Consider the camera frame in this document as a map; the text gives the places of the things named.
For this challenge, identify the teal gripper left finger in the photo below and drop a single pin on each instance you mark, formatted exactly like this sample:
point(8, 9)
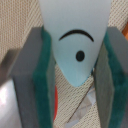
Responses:
point(34, 78)

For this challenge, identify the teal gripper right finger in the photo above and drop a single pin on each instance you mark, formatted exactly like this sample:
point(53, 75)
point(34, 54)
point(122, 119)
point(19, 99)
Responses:
point(111, 80)

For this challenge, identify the white toy fish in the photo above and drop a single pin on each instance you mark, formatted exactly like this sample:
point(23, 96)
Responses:
point(77, 29)

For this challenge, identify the red toy tomato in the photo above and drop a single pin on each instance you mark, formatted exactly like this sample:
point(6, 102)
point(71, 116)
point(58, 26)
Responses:
point(55, 103)

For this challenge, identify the beige woven placemat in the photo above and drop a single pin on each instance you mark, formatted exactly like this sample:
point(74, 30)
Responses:
point(17, 17)

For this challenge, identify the knife with orange handle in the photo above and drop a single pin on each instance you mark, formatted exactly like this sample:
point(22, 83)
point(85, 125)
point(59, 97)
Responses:
point(125, 32)

